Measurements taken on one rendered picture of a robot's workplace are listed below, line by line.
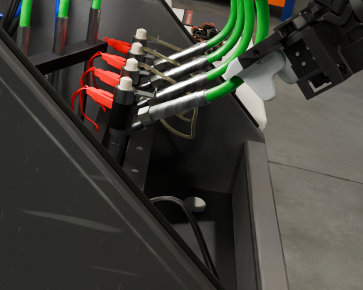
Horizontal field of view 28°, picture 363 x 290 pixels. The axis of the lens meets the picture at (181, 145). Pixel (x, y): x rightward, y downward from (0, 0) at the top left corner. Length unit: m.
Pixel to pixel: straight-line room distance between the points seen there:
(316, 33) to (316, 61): 0.03
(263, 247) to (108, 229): 0.40
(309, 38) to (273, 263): 0.38
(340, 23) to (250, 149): 0.62
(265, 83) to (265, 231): 0.34
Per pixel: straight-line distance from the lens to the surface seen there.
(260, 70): 0.78
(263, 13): 0.80
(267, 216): 1.11
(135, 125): 1.00
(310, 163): 3.68
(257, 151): 1.31
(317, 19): 0.73
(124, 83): 0.98
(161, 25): 1.28
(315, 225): 3.13
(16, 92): 0.63
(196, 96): 0.85
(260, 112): 1.40
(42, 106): 0.63
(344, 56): 0.73
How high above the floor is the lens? 1.48
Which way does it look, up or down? 25 degrees down
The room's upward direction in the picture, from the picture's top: 12 degrees clockwise
